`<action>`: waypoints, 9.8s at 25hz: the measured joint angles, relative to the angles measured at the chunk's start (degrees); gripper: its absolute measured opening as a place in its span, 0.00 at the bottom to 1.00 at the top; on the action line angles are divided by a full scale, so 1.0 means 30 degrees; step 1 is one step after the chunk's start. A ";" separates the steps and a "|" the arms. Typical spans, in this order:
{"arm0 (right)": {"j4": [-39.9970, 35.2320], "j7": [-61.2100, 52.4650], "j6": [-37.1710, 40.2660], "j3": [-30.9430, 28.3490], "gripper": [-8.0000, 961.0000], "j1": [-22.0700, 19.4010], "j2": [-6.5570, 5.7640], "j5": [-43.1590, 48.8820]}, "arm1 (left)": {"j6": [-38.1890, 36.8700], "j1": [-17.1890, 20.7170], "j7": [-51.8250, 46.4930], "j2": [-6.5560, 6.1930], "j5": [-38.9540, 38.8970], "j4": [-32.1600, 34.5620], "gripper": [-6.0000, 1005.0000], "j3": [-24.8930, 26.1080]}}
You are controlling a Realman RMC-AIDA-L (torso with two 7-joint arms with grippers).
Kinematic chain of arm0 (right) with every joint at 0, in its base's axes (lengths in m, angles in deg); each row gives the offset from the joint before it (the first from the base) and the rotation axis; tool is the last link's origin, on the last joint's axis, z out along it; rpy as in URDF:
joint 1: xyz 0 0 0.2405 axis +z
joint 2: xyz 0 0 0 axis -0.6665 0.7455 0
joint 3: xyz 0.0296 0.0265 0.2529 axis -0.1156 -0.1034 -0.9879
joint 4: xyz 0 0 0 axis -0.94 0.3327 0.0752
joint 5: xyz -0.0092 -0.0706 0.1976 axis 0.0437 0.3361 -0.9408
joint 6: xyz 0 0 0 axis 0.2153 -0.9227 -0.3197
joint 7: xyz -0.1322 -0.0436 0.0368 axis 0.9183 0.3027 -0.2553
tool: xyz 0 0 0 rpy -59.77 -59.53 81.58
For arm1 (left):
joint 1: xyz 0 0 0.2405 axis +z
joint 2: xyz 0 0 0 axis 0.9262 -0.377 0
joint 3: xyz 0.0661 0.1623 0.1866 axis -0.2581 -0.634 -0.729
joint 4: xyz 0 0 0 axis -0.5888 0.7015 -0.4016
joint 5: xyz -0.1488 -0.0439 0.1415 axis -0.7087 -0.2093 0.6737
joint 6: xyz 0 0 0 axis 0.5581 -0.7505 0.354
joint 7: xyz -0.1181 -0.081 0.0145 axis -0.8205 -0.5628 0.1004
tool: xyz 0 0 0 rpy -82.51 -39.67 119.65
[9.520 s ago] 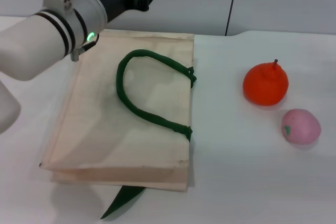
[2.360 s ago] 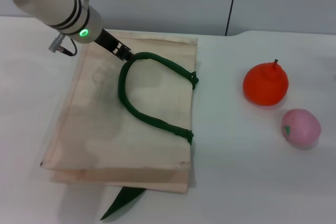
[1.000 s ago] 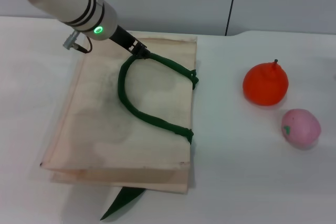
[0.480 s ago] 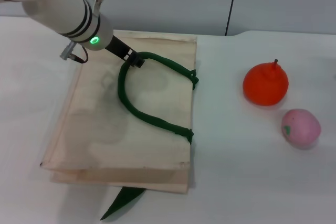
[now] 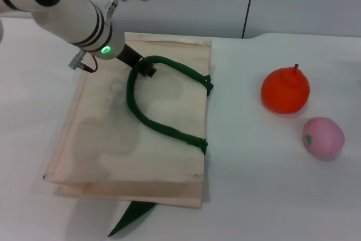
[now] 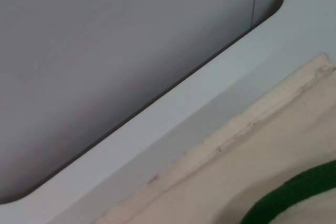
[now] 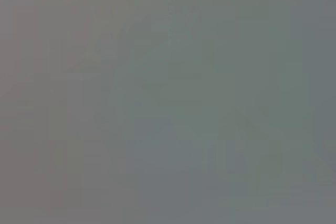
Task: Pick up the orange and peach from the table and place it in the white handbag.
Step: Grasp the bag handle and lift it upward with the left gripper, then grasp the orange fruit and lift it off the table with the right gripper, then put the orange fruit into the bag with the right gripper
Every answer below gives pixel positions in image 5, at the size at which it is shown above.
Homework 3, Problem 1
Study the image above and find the cream handbag with green handles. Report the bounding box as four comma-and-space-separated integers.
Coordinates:
42, 32, 213, 238

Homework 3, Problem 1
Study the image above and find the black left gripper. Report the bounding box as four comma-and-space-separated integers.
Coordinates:
116, 43, 157, 78

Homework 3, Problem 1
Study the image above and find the pink toy peach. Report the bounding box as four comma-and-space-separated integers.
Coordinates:
303, 116, 345, 157

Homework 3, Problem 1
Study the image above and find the orange toy fruit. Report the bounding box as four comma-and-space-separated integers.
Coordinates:
261, 64, 311, 115

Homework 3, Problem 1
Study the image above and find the left wrist cable with plug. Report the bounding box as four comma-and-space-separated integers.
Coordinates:
69, 50, 98, 74

